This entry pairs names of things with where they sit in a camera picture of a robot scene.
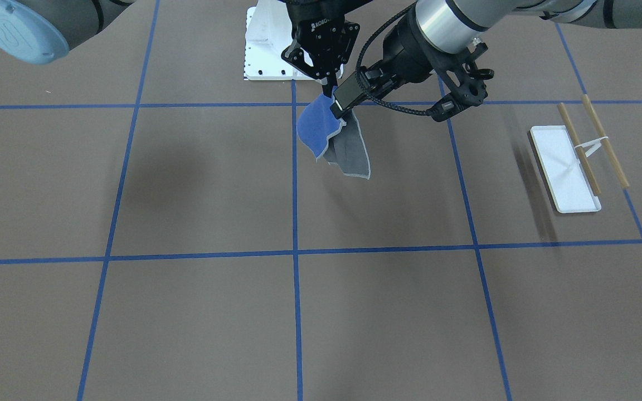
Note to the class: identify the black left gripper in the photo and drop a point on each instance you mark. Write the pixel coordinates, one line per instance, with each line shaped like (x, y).
(406, 49)

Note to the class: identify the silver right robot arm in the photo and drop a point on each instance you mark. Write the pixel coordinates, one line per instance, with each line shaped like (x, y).
(41, 32)

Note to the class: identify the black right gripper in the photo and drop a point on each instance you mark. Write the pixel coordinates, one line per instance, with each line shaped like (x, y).
(321, 32)

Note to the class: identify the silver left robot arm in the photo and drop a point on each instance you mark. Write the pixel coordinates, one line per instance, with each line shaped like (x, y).
(607, 15)

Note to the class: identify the blue and grey towel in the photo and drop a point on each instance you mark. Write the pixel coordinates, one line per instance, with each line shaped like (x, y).
(339, 142)

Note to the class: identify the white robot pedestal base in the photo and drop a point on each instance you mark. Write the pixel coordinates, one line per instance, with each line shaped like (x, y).
(268, 34)

